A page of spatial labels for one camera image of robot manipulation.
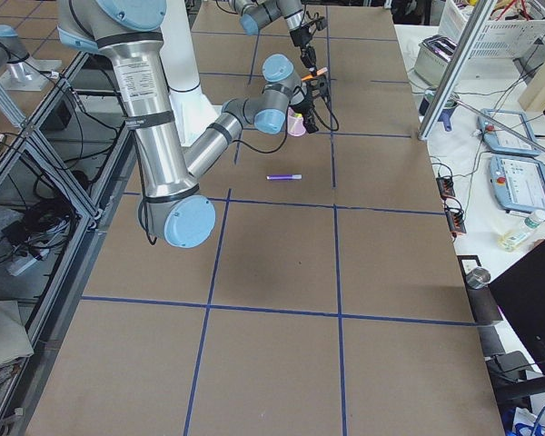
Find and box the clear plastic bottle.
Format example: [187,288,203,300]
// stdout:
[498,209,545,252]

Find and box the black monitor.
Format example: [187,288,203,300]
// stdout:
[490,239,545,402]

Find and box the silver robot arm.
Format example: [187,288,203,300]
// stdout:
[227,0,327,77]
[57,1,311,249]

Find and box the teach pendant tablet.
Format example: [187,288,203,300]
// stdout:
[489,154,545,213]
[478,108,540,157]

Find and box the lower teach pendant tablet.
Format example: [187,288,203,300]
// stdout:
[489,154,545,213]

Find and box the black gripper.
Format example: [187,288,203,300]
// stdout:
[292,93,319,134]
[290,25,317,69]

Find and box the aluminium frame post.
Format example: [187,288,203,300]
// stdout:
[418,0,495,141]

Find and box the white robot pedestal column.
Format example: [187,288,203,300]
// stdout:
[160,0,218,147]

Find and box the upper teach pendant tablet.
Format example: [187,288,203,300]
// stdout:
[478,108,540,157]

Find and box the small metal cup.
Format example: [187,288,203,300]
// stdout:
[465,266,491,290]

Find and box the blue saucepan with lid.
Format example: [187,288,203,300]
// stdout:
[419,88,461,133]

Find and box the silver toaster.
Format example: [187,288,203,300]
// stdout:
[414,35,458,85]

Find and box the white plastic crate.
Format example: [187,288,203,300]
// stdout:
[439,1,545,59]

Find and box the thin metal rod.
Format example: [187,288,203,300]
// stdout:
[455,99,545,153]

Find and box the orange power strip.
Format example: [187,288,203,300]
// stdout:
[436,175,467,239]

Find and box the pink mesh pen holder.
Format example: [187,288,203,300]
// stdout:
[287,107,307,137]

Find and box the purple highlighter pen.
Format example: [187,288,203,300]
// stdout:
[266,173,302,181]

